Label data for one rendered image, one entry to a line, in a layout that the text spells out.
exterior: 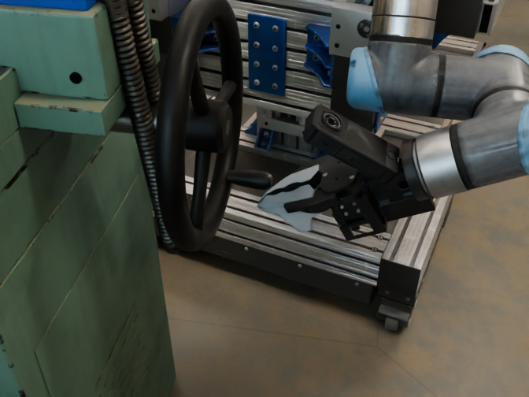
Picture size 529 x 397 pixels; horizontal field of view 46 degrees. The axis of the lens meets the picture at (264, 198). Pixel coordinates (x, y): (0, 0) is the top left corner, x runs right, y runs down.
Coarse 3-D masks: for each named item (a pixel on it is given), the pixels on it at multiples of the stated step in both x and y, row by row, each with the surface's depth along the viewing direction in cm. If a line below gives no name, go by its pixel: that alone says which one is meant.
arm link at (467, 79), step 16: (496, 48) 75; (512, 48) 74; (448, 64) 72; (464, 64) 72; (480, 64) 72; (496, 64) 71; (512, 64) 71; (528, 64) 72; (448, 80) 71; (464, 80) 71; (480, 80) 71; (496, 80) 70; (512, 80) 69; (528, 80) 70; (448, 96) 72; (464, 96) 71; (480, 96) 70; (448, 112) 73; (464, 112) 72
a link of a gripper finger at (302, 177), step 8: (312, 168) 78; (288, 176) 79; (296, 176) 78; (304, 176) 77; (312, 176) 76; (320, 176) 77; (280, 184) 79; (288, 184) 78; (296, 184) 78; (304, 184) 77; (312, 184) 77; (272, 192) 79
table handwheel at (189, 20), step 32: (192, 0) 63; (224, 0) 68; (192, 32) 59; (224, 32) 74; (192, 64) 58; (224, 64) 79; (160, 96) 57; (192, 96) 65; (224, 96) 76; (128, 128) 71; (160, 128) 57; (192, 128) 68; (224, 128) 69; (160, 160) 58; (224, 160) 82; (160, 192) 60; (224, 192) 80; (192, 224) 65
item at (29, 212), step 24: (48, 144) 71; (72, 144) 77; (96, 144) 84; (24, 168) 67; (48, 168) 72; (72, 168) 78; (0, 192) 63; (24, 192) 67; (48, 192) 73; (0, 216) 63; (24, 216) 68; (48, 216) 73; (0, 240) 64; (24, 240) 69; (0, 264) 64
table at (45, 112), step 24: (0, 72) 62; (0, 96) 61; (24, 96) 64; (48, 96) 64; (120, 96) 66; (0, 120) 61; (24, 120) 64; (48, 120) 64; (72, 120) 63; (96, 120) 62; (0, 144) 62
